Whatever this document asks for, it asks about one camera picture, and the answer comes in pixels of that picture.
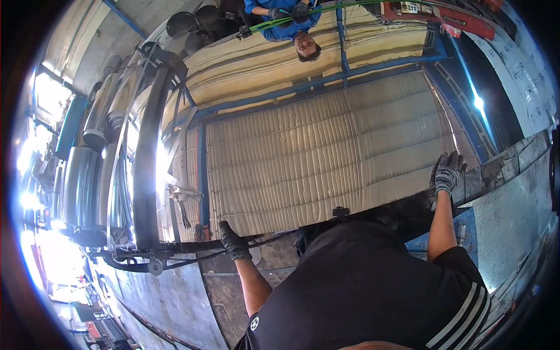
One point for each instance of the person's left hand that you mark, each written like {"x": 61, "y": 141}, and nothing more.
{"x": 235, "y": 245}

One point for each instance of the person's right hand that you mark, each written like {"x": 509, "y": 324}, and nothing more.
{"x": 446, "y": 175}

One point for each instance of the person's right fingers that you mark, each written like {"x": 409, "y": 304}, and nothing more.
{"x": 451, "y": 162}

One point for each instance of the person's left fingers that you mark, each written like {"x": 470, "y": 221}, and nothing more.
{"x": 226, "y": 229}

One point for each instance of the beige ribbed insulation panel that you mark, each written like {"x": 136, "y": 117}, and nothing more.
{"x": 315, "y": 162}

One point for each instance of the grey perforated metal sheet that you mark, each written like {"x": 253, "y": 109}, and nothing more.
{"x": 507, "y": 227}

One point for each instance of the curved grey steel sheet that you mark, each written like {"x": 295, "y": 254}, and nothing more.
{"x": 162, "y": 302}

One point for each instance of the red machine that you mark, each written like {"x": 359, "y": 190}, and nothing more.
{"x": 442, "y": 17}

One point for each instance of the person's body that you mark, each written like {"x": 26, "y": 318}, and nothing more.
{"x": 358, "y": 288}

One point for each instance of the row of shiny metal coils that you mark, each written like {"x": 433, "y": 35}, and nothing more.
{"x": 83, "y": 175}

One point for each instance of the stack of beige insulation panels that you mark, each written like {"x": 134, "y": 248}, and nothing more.
{"x": 280, "y": 61}

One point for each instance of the black machine frame with rollers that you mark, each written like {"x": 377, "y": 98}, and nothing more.
{"x": 146, "y": 175}

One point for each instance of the blue metal frame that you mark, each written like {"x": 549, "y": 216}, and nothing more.
{"x": 341, "y": 72}

